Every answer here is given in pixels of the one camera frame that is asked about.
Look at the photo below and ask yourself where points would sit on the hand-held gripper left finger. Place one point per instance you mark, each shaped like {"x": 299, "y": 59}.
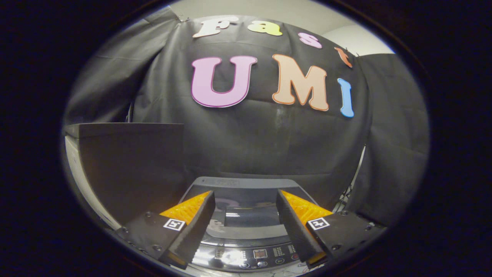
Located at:
{"x": 194, "y": 231}

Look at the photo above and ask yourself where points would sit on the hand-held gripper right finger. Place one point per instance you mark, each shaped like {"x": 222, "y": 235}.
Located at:
{"x": 294, "y": 231}

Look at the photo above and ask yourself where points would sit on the grey washing machine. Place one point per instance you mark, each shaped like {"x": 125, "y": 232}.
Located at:
{"x": 250, "y": 254}

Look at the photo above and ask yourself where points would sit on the dark washing machine lid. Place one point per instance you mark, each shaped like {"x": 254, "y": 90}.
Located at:
{"x": 246, "y": 192}

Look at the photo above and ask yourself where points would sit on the dark cabinet with white side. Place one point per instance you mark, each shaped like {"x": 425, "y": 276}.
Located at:
{"x": 130, "y": 169}

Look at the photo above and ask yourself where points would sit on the black backdrop cloth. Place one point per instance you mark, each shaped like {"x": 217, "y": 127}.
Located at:
{"x": 261, "y": 138}

